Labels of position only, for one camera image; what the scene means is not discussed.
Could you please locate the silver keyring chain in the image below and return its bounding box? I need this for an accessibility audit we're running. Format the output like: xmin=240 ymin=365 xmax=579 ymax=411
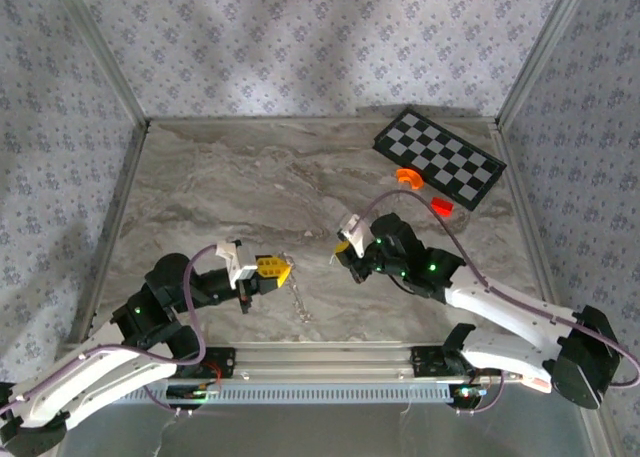
xmin=278 ymin=249 xmax=315 ymax=325

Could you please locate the orange curved plastic block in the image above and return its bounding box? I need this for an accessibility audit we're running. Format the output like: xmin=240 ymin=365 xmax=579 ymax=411
xmin=394 ymin=167 xmax=425 ymax=192

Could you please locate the aluminium base extrusion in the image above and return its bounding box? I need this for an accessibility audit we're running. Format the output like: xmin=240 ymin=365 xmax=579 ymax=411
xmin=232 ymin=341 xmax=416 ymax=382

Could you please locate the black and grey chessboard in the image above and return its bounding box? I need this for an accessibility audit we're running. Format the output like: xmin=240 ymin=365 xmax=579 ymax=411
xmin=372 ymin=105 xmax=508 ymax=212

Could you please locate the small electronics board with LED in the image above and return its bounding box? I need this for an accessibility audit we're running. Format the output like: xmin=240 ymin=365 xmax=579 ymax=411
xmin=167 ymin=384 xmax=221 ymax=403
xmin=452 ymin=384 xmax=489 ymax=403

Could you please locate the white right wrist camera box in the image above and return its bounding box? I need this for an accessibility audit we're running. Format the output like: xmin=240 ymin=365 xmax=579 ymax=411
xmin=337 ymin=213 xmax=374 ymax=259

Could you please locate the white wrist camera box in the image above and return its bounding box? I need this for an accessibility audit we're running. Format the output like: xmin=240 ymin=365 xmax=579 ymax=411
xmin=337 ymin=213 xmax=374 ymax=259
xmin=214 ymin=240 xmax=259 ymax=291

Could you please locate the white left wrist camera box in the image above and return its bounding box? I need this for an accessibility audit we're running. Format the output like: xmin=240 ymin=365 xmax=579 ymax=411
xmin=214 ymin=240 xmax=259 ymax=291

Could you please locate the aluminium frame rail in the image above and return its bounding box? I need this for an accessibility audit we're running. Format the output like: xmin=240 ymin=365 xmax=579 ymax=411
xmin=59 ymin=121 xmax=151 ymax=348
xmin=491 ymin=121 xmax=560 ymax=314

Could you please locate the grey slotted cable duct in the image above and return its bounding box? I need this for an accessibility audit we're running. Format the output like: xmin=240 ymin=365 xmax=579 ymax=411
xmin=114 ymin=380 xmax=457 ymax=405

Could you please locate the aluminium frame post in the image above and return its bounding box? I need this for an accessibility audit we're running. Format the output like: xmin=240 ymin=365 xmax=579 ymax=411
xmin=49 ymin=0 xmax=153 ymax=131
xmin=496 ymin=0 xmax=595 ymax=131

